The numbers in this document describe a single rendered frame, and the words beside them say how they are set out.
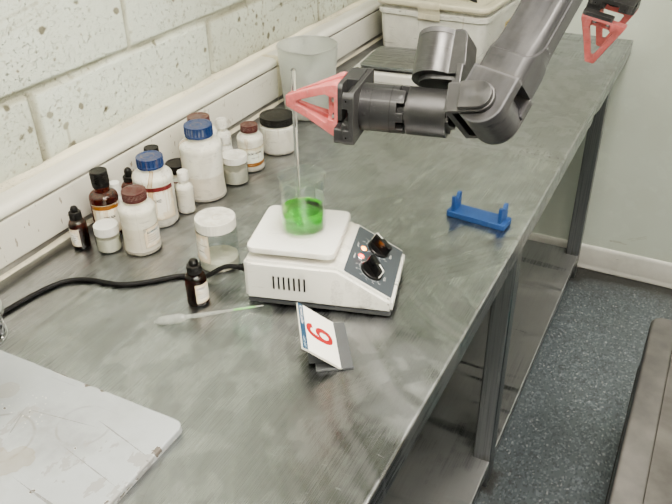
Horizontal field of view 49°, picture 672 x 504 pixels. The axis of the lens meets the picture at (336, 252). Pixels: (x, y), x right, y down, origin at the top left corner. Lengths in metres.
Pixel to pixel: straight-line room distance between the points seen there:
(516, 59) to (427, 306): 0.35
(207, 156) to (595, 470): 1.16
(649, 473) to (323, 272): 0.70
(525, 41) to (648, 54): 1.40
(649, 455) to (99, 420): 0.94
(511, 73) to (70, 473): 0.63
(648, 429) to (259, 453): 0.85
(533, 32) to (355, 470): 0.51
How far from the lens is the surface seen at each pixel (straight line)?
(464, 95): 0.84
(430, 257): 1.10
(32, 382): 0.94
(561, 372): 2.10
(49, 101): 1.22
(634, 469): 1.39
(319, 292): 0.97
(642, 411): 1.50
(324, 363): 0.90
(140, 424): 0.85
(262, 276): 0.97
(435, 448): 1.73
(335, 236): 0.98
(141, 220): 1.11
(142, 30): 1.36
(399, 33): 1.99
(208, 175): 1.25
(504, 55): 0.86
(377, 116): 0.88
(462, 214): 1.20
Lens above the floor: 1.34
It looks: 32 degrees down
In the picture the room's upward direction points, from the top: 1 degrees counter-clockwise
